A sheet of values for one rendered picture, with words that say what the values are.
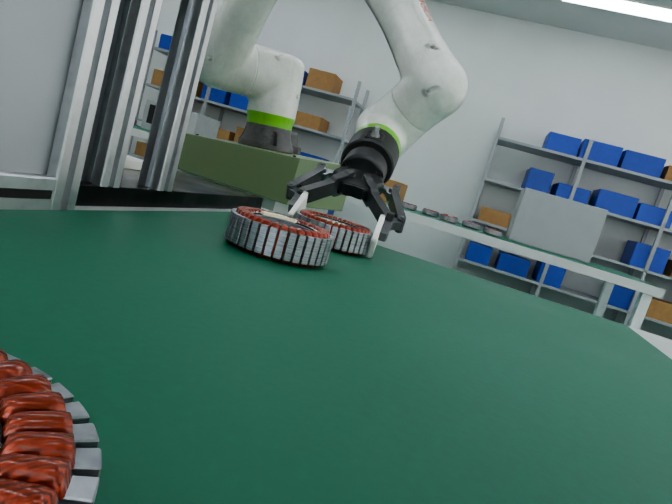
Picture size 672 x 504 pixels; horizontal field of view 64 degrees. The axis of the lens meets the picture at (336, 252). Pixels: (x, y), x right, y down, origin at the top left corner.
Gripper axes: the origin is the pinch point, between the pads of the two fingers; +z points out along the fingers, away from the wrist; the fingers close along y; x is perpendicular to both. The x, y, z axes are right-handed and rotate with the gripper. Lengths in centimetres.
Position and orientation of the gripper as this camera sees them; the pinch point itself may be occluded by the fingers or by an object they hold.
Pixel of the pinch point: (333, 229)
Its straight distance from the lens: 75.0
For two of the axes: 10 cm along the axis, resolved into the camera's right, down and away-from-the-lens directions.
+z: -2.7, 5.6, -7.8
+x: -1.7, 7.7, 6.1
